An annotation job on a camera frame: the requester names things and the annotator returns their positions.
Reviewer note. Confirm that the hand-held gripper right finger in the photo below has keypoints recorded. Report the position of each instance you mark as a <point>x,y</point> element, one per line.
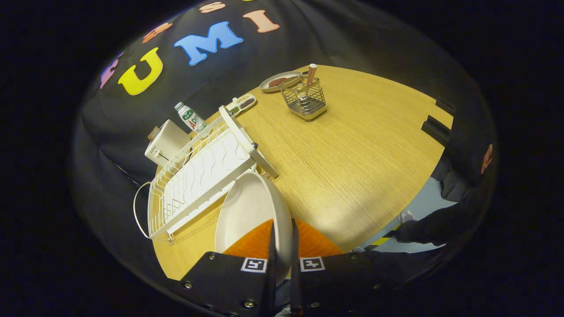
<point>335,277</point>

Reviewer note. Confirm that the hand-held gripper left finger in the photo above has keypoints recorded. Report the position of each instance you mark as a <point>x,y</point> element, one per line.
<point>229,281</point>

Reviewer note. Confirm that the white plate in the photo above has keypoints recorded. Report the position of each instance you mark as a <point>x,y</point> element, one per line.
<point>251,207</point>

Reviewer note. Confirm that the white divided snack dish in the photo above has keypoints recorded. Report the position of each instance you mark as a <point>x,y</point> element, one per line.
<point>246,103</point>

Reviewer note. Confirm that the small grey dish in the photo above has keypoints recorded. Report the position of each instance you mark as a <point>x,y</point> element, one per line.
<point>267,86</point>

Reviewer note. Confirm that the person's dark clothing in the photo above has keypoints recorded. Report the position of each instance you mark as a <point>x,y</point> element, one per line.
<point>432,226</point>

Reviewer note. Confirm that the white toaster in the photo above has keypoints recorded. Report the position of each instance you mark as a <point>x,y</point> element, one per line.
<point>169,141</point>

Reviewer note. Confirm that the brown bread slice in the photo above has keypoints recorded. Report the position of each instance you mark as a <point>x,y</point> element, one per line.
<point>153,133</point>

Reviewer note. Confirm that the white bottle green label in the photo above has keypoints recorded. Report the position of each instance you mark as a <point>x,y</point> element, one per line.
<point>190,118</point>

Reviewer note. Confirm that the black backdrop cloth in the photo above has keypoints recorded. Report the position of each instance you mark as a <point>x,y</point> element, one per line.
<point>308,39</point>

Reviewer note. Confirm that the black table bracket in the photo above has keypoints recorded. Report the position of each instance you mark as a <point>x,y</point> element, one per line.
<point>435,130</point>
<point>445,107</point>

